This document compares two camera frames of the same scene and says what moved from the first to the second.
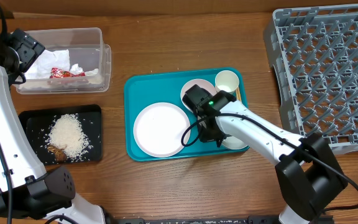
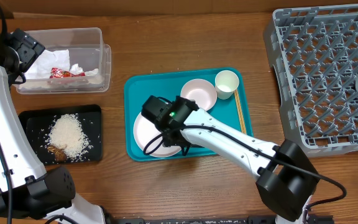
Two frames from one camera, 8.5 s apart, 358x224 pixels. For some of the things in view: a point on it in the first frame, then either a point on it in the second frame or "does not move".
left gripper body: x=28 y=49 does not move
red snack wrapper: x=56 y=73 does not move
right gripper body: x=210 y=132 to x=176 y=139
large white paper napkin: x=48 y=60 does not move
